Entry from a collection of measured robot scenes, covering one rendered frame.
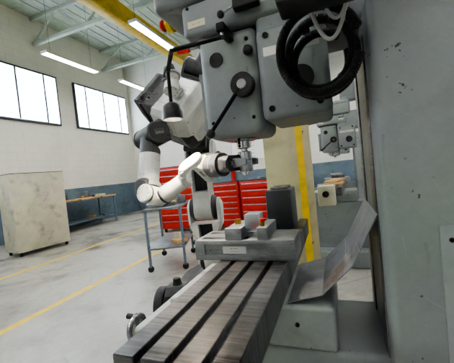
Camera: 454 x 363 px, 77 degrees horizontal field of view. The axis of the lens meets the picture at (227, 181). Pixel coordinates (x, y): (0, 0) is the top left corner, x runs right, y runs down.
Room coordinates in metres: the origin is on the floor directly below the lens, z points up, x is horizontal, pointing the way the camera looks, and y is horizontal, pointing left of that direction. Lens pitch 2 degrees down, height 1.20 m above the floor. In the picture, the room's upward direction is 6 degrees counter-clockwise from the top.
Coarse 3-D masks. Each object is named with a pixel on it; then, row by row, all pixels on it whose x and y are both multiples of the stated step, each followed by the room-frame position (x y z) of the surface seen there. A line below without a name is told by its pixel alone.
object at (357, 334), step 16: (352, 304) 0.98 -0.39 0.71; (368, 304) 0.96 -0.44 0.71; (144, 320) 1.02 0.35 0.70; (352, 320) 0.88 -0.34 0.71; (368, 320) 0.87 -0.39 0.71; (352, 336) 0.79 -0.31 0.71; (368, 336) 0.79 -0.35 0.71; (384, 336) 0.78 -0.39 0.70; (272, 352) 0.80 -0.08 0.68; (288, 352) 0.78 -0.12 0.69; (304, 352) 0.77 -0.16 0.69; (320, 352) 0.76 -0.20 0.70; (336, 352) 0.74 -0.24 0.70; (352, 352) 0.73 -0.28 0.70; (368, 352) 0.72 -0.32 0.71; (384, 352) 0.72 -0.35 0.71
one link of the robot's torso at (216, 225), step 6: (216, 204) 1.61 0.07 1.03; (222, 204) 1.67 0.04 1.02; (222, 210) 1.65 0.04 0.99; (222, 216) 1.63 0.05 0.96; (192, 222) 1.67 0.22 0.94; (198, 222) 1.67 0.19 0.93; (204, 222) 1.65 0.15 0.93; (210, 222) 1.62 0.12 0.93; (216, 222) 1.62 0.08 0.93; (222, 222) 1.63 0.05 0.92; (192, 228) 1.65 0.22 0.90; (198, 228) 1.64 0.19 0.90; (204, 228) 1.67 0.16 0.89; (210, 228) 1.67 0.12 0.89; (216, 228) 1.62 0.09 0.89; (198, 234) 1.65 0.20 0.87; (204, 234) 1.70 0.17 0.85; (204, 264) 1.72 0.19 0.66
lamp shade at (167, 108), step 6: (168, 102) 1.01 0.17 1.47; (174, 102) 1.01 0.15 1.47; (168, 108) 0.99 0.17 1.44; (174, 108) 0.99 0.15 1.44; (180, 108) 1.01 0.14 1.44; (162, 114) 1.01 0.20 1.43; (168, 114) 0.99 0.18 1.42; (174, 114) 0.99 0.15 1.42; (180, 114) 1.01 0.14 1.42; (168, 120) 1.05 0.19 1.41; (174, 120) 1.06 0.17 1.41
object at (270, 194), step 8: (288, 184) 1.51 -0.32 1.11; (272, 192) 1.37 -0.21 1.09; (280, 192) 1.36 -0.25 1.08; (288, 192) 1.35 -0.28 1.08; (272, 200) 1.38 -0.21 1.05; (280, 200) 1.36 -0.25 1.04; (288, 200) 1.35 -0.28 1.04; (272, 208) 1.38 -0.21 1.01; (280, 208) 1.36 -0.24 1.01; (288, 208) 1.35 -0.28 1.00; (296, 208) 1.54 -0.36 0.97; (272, 216) 1.38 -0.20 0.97; (280, 216) 1.37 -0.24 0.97; (288, 216) 1.35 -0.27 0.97; (296, 216) 1.50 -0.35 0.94; (280, 224) 1.37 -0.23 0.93; (288, 224) 1.35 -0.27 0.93
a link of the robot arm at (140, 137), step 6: (138, 132) 1.30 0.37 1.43; (144, 132) 1.25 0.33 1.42; (138, 138) 1.29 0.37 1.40; (144, 138) 1.25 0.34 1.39; (138, 144) 1.31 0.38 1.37; (144, 144) 1.24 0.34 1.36; (150, 144) 1.24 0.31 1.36; (144, 150) 1.24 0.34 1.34; (150, 150) 1.24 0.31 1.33; (156, 150) 1.25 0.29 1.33
